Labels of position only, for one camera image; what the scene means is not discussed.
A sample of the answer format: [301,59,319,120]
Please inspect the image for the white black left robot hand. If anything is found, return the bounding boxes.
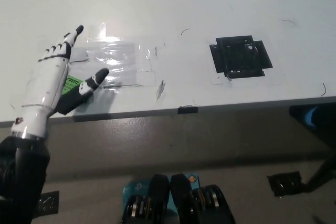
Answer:
[10,25,110,140]

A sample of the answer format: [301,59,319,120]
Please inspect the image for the green whiteboard eraser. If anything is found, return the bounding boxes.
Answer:
[60,76,91,106]

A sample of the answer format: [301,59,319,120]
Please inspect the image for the clear tape patch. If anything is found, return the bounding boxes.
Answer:
[68,22,158,89]

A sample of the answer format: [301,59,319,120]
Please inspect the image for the small black tape strip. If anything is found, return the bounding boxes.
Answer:
[177,105,199,115]

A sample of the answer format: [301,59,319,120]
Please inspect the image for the black tape square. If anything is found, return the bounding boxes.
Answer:
[209,35,274,79]

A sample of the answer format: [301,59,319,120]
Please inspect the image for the black object with blue part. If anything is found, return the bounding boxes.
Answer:
[288,105,336,136]

